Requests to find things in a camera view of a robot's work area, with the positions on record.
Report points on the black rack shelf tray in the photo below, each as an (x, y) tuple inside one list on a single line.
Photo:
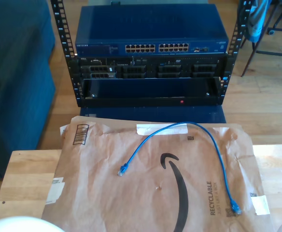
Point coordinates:
[(143, 101)]

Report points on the black rack server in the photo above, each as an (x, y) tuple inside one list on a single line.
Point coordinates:
[(153, 65)]

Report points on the brown paper mailer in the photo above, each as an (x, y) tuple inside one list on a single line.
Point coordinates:
[(121, 193)]

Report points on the blue sofa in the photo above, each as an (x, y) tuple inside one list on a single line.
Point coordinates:
[(15, 84)]

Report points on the grey blue jacket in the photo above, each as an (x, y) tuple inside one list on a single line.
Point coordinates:
[(257, 24)]

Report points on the dark metal bar stool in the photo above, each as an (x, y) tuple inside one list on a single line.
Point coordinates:
[(276, 54)]

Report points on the office chair base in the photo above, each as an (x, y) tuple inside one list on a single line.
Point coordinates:
[(272, 31)]

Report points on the blue rack base plate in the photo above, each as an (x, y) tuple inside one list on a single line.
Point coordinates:
[(155, 114)]

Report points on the black rack frame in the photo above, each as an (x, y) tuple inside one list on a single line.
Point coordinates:
[(72, 72)]

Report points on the blue network switch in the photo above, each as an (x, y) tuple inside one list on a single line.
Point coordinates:
[(150, 24)]

